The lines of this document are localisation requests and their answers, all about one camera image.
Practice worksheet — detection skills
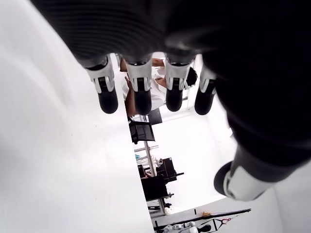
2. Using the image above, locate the black folding chair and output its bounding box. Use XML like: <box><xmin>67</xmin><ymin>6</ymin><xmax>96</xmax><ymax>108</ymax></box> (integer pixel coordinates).
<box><xmin>128</xmin><ymin>116</ymin><xmax>156</xmax><ymax>144</ymax></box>

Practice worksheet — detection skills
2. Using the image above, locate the black cabinet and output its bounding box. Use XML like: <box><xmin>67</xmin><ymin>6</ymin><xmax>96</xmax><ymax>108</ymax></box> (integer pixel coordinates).
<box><xmin>141</xmin><ymin>174</ymin><xmax>169</xmax><ymax>202</ymax></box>

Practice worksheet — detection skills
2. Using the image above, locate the black equipment case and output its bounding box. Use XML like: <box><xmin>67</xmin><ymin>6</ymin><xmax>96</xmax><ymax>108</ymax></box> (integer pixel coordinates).
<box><xmin>156</xmin><ymin>157</ymin><xmax>185</xmax><ymax>182</ymax></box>

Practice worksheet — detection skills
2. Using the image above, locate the black wheeled robot stand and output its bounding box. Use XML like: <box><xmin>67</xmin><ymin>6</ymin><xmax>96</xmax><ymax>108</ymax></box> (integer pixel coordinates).
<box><xmin>154</xmin><ymin>208</ymin><xmax>252</xmax><ymax>233</ymax></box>

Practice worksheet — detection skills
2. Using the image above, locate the seated person white shirt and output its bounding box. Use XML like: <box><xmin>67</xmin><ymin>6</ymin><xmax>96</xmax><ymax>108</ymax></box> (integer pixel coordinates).
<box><xmin>119</xmin><ymin>57</ymin><xmax>199</xmax><ymax>125</ymax></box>

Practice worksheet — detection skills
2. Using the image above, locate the white humanoid robot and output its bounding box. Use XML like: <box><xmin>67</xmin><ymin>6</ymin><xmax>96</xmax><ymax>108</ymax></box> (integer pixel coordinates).
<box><xmin>164</xmin><ymin>219</ymin><xmax>212</xmax><ymax>233</ymax></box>

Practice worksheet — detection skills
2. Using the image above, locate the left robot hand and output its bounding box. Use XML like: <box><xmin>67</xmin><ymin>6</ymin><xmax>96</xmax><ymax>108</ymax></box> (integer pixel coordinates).
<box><xmin>29</xmin><ymin>0</ymin><xmax>311</xmax><ymax>202</ymax></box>

